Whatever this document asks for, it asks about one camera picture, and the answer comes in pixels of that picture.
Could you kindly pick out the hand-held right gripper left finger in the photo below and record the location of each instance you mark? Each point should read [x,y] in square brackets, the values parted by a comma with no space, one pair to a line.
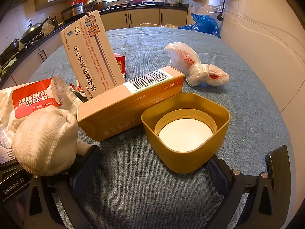
[82,179]

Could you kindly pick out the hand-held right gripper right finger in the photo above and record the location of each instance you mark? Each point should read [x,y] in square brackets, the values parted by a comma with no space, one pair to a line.
[222,181]

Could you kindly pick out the golden square plastic lid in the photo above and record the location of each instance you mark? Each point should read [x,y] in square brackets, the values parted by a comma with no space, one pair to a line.
[190,162]

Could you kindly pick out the orange cardboard box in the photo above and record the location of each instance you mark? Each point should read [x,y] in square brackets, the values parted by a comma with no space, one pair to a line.
[114,109]

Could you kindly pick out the red white wet wipe packet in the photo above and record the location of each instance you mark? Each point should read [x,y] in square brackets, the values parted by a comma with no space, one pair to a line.
[28,100]

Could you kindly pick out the small red white wrapper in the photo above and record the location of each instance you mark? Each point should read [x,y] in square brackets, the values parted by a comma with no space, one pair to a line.
[76,88]

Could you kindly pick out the red snack wrapper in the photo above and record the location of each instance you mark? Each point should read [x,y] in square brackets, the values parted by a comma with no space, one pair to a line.
[121,64]

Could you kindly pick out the white medicine box purple stripe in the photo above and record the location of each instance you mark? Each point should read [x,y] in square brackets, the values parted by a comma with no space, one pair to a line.
[90,52]

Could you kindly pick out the knotted white plastic bag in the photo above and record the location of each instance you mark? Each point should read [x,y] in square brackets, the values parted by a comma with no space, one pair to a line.
[183,57]

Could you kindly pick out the person's left hand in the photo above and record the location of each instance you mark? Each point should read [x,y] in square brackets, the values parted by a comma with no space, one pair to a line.
[45,140]

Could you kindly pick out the white paper sheet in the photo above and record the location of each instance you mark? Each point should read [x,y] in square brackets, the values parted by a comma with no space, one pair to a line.
[6,152]

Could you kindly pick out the green vegetables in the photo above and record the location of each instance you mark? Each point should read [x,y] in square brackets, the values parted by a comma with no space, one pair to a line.
[7,64]

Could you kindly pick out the black wok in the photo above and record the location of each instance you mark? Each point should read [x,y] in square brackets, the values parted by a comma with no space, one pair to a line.
[9,50]

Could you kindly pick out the blue-grey tablecloth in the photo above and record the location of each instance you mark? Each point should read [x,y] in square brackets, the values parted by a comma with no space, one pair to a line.
[147,52]

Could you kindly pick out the wok with steel lid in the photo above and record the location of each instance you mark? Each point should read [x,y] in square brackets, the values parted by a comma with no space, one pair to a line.
[32,29]

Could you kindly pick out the blue plastic bag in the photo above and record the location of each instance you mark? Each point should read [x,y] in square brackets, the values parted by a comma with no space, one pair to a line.
[202,23]

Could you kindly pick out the yellow plastic bag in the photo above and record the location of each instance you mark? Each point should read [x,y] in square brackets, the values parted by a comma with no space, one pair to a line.
[147,25]

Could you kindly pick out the steel rice cooker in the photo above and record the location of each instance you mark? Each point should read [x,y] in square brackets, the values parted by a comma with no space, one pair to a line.
[72,12]

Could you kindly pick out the cream base cabinets black counter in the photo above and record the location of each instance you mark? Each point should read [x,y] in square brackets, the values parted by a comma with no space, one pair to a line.
[143,16]

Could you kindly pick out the red basin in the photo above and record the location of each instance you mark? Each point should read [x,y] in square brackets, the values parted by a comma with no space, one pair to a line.
[75,3]

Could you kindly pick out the brown pot with lid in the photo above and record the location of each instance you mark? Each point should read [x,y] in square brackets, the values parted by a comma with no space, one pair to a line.
[96,3]

